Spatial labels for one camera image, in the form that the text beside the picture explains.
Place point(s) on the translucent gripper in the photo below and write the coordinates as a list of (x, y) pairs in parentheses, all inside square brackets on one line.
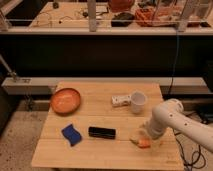
[(150, 131)]

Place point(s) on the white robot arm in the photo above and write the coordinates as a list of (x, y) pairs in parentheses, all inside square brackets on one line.
[(170, 114)]

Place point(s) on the white ceramic cup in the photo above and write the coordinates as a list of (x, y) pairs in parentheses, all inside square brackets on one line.
[(137, 101)]

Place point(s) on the white plastic object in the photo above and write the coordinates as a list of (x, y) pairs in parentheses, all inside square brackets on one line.
[(121, 100)]

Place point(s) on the black rectangular eraser block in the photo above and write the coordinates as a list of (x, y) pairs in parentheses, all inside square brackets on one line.
[(102, 132)]

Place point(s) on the blue sponge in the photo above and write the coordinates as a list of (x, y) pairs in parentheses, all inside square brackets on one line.
[(71, 134)]

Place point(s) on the orange wooden bowl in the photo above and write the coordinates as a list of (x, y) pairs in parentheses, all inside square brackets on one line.
[(65, 101)]

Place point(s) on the orange plastic crate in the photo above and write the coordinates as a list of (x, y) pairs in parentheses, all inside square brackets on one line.
[(151, 17)]

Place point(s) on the black pouch on shelf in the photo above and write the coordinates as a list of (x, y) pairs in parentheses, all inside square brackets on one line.
[(123, 19)]

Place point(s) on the white vertical post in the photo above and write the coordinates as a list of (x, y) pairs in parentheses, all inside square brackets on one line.
[(91, 4)]

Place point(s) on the metal clamp bracket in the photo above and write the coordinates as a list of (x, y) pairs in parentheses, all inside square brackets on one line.
[(12, 73)]

